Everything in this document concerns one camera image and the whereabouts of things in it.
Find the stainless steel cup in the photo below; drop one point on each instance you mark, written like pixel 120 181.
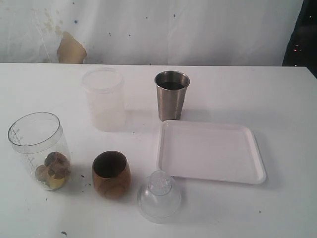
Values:
pixel 171 90

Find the brown wooden cup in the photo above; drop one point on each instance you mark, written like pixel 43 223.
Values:
pixel 111 174

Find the clear dome shaker lid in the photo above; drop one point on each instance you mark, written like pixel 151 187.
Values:
pixel 159 198

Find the gold coins and brown cubes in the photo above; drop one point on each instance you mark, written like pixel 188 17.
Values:
pixel 54 172

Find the clear plastic shaker cup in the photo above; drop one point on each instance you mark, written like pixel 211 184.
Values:
pixel 34 136

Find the translucent plastic container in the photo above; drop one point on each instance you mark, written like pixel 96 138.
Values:
pixel 105 96

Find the white rectangular tray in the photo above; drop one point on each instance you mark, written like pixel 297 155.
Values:
pixel 210 151

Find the dark curtain at right edge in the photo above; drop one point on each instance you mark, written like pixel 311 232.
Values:
pixel 302 47

